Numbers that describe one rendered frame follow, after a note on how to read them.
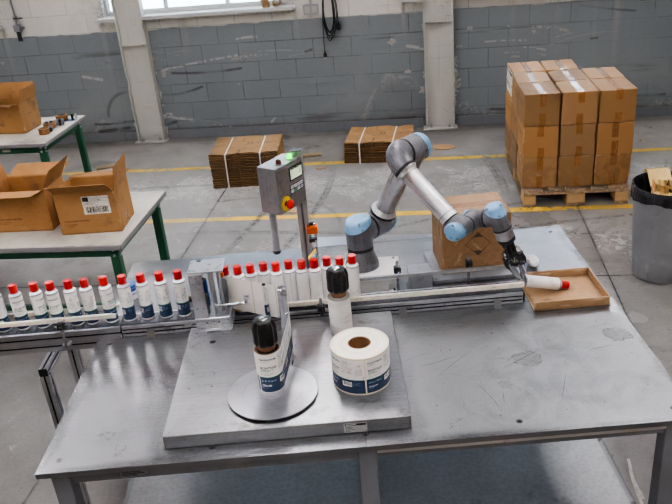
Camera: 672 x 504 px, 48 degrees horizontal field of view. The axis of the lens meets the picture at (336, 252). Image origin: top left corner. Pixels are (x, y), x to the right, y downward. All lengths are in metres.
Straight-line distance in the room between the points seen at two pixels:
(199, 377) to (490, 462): 1.28
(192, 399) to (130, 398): 0.27
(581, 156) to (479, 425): 3.93
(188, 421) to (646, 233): 3.32
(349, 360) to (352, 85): 5.98
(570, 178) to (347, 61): 3.02
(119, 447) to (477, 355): 1.29
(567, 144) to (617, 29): 2.43
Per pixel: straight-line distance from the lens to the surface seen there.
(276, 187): 2.92
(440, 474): 3.28
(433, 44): 8.10
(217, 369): 2.82
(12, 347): 3.41
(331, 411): 2.54
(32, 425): 4.40
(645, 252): 5.12
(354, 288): 3.09
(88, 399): 2.93
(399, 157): 3.03
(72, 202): 4.43
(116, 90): 8.91
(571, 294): 3.27
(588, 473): 3.34
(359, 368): 2.53
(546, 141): 6.11
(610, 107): 6.13
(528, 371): 2.79
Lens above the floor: 2.42
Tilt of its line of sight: 26 degrees down
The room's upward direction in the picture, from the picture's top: 5 degrees counter-clockwise
